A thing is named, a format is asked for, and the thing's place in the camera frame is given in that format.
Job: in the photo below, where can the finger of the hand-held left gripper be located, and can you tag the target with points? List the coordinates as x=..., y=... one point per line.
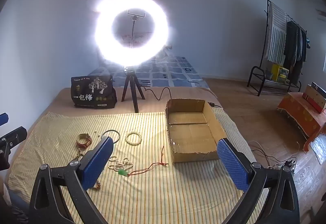
x=14, y=135
x=3, y=119

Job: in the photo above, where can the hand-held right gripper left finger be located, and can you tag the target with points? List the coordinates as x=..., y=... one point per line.
x=98, y=162

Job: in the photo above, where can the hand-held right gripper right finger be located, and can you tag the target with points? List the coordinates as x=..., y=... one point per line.
x=233, y=166

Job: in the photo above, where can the thin dark metal bangle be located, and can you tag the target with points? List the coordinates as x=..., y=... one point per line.
x=111, y=130

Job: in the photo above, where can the cardboard box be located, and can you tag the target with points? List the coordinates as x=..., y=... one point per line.
x=189, y=134

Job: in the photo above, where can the black power plug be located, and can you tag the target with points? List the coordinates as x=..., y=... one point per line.
x=287, y=164

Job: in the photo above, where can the brown bed sheet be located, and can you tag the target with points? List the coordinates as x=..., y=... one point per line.
x=58, y=101

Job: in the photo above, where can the yellow striped cloth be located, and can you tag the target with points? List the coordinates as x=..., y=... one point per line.
x=152, y=188

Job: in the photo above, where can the black printed bag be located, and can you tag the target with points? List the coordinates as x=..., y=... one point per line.
x=94, y=91

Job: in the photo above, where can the dark cloth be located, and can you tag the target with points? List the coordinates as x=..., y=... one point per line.
x=17, y=208

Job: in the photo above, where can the black tripod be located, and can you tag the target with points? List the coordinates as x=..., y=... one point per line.
x=132, y=86

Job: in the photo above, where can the low table with orange cloth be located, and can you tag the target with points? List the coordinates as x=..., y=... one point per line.
x=300, y=111

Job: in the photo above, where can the clear plastic bag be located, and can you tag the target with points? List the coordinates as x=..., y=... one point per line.
x=319, y=148

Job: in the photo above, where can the yellow printed box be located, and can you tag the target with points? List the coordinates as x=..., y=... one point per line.
x=279, y=73

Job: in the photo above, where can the cream and red box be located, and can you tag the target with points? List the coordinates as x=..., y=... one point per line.
x=314, y=96

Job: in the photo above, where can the blue plaid blanket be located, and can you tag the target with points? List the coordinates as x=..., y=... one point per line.
x=173, y=71

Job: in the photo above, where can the dark hanging jacket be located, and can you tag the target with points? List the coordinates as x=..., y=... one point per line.
x=290, y=45

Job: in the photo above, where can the striped hanging towel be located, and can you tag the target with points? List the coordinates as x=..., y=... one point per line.
x=276, y=35

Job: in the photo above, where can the dark hanging coat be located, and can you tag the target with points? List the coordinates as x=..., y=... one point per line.
x=302, y=45

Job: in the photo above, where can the black metal clothes rack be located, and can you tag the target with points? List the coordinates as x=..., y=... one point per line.
x=267, y=22

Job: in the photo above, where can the phone clamp on pole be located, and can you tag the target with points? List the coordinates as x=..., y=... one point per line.
x=136, y=13

